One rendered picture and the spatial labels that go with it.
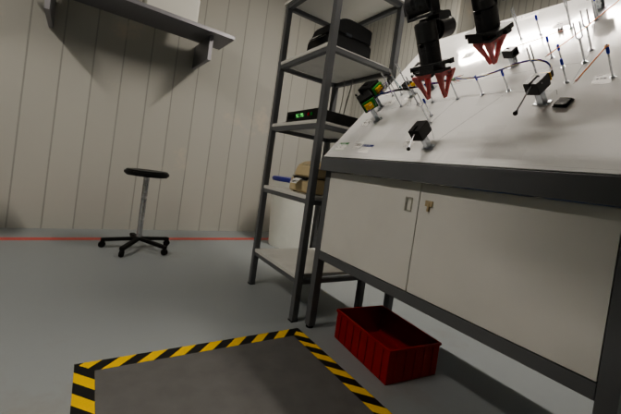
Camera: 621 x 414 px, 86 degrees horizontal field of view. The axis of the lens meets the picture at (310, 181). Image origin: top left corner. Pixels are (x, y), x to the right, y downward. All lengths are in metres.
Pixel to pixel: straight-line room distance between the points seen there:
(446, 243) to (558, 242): 0.31
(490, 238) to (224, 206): 3.10
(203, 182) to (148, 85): 1.08
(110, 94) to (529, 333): 3.38
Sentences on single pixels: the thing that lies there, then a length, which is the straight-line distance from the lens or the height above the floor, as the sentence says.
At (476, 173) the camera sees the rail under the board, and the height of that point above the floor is 0.85.
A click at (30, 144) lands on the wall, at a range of 3.54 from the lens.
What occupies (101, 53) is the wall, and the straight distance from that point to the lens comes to 3.62.
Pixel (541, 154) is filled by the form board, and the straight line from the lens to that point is 1.09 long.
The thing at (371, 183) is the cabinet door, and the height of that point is 0.77.
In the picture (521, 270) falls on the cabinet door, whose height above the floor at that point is 0.60.
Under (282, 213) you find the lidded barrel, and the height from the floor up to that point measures 0.34.
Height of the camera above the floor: 0.78
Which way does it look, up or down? 1 degrees down
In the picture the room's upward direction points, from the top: 8 degrees clockwise
